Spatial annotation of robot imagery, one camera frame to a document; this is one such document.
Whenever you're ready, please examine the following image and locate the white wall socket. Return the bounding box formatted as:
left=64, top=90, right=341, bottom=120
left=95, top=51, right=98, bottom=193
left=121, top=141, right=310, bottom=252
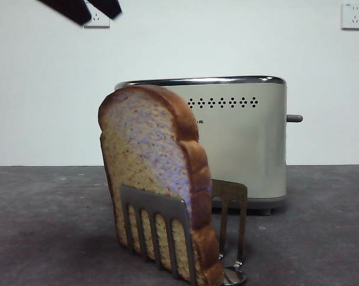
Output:
left=341, top=2, right=359, bottom=30
left=83, top=5, right=111, bottom=30

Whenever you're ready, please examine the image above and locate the cream toaster with chrome top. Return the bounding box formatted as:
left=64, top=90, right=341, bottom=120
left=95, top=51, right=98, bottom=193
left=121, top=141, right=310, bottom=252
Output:
left=113, top=74, right=288, bottom=217

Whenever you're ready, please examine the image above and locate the brown-crusted bread slice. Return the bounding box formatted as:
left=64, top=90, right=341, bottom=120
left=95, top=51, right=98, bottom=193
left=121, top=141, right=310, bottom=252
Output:
left=97, top=85, right=224, bottom=286

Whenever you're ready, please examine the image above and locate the stainless steel toast rack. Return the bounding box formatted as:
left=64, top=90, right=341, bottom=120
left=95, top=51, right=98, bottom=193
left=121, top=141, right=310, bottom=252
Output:
left=118, top=178, right=248, bottom=286

